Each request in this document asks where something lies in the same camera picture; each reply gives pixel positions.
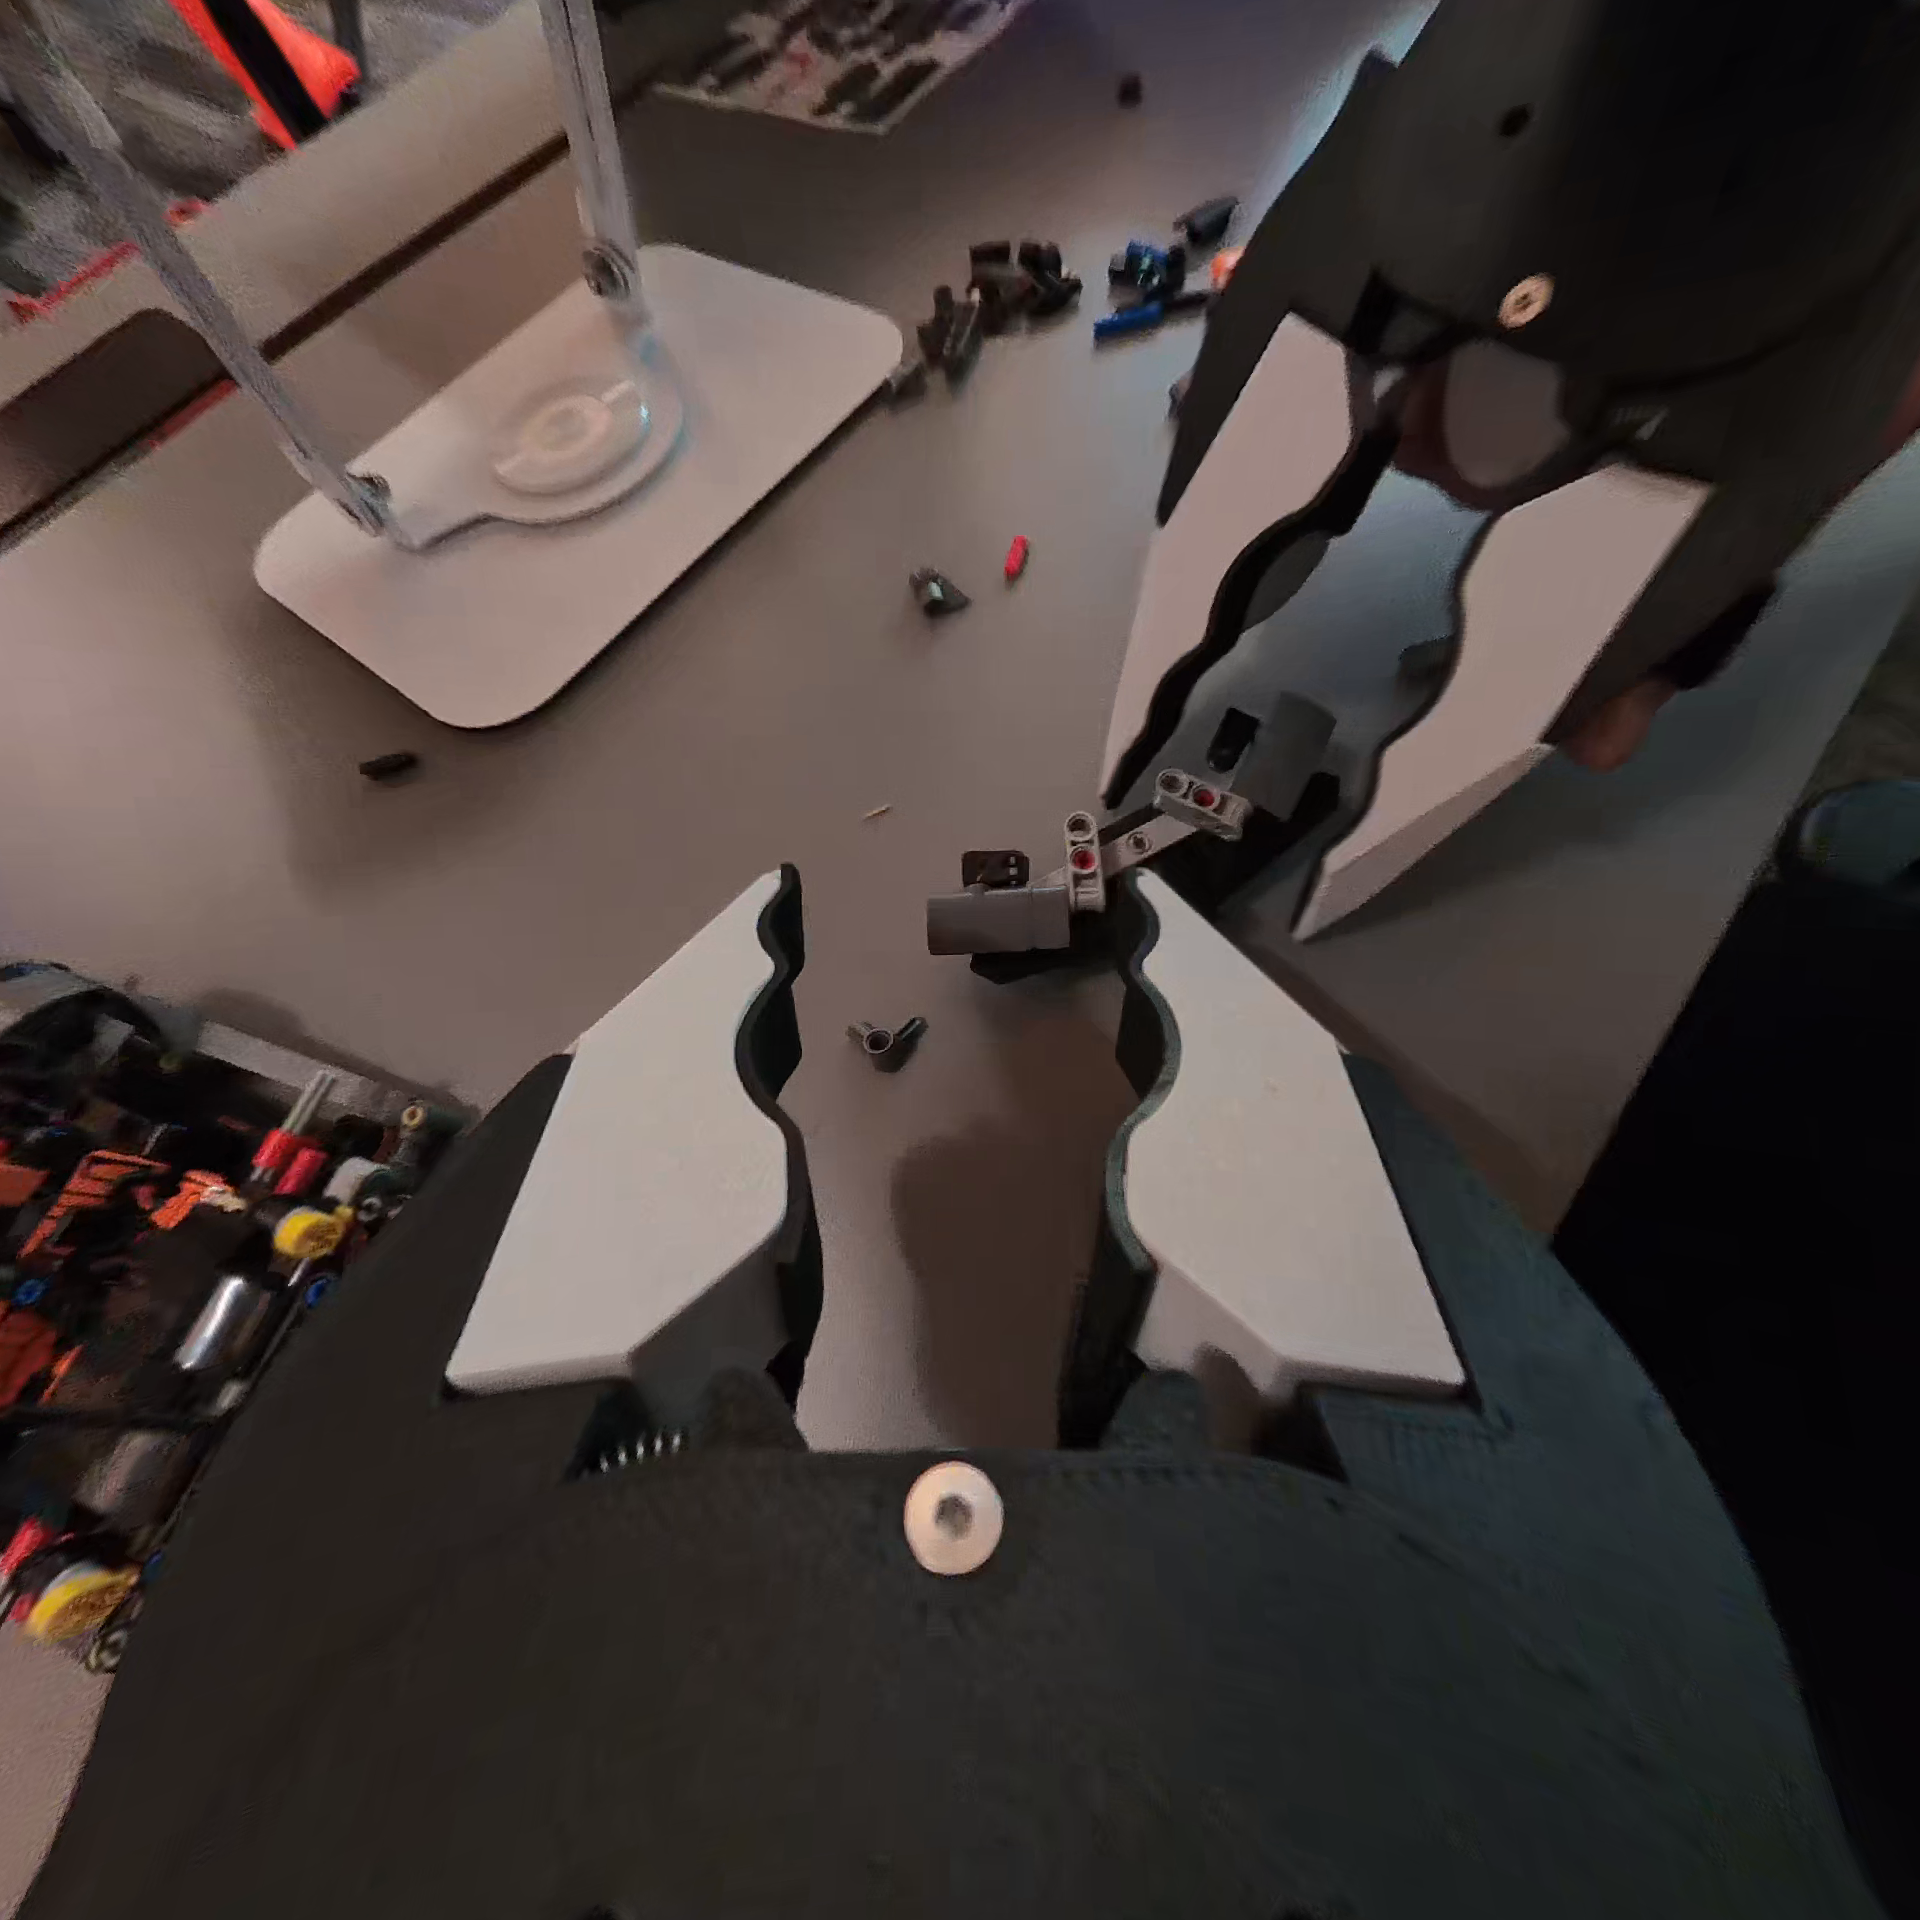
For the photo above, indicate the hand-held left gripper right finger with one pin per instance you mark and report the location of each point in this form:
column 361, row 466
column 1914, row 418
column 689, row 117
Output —
column 1276, row 1185

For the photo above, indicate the grey parts tray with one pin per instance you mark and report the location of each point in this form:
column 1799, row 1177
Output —
column 225, row 1047

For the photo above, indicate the person's right hand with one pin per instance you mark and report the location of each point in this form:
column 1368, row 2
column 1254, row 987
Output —
column 1615, row 735

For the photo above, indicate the grey black lego assembly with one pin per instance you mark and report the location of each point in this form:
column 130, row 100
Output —
column 1003, row 918

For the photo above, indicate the printed paper sheet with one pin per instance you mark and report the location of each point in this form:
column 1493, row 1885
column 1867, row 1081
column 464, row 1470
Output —
column 855, row 59

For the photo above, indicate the orange red plastic object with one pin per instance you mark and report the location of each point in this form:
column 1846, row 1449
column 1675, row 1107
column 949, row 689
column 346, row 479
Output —
column 292, row 68

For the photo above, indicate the scattered small lego pieces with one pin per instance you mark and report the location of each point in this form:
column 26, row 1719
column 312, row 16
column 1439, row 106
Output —
column 1035, row 278

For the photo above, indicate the black lego pin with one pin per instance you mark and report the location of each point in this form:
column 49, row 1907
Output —
column 387, row 766

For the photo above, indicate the assorted colourful lego parts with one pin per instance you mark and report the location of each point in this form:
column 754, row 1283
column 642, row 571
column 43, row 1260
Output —
column 285, row 1164

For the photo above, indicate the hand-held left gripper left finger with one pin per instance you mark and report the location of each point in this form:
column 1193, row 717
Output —
column 645, row 1140

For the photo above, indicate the dark grey lego connector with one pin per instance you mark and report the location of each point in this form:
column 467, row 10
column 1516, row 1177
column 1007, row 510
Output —
column 887, row 1039

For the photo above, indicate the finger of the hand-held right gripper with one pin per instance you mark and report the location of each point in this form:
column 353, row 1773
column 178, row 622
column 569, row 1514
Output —
column 1185, row 568
column 1561, row 629

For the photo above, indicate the white book stand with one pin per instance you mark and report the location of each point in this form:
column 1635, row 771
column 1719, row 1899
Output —
column 722, row 374

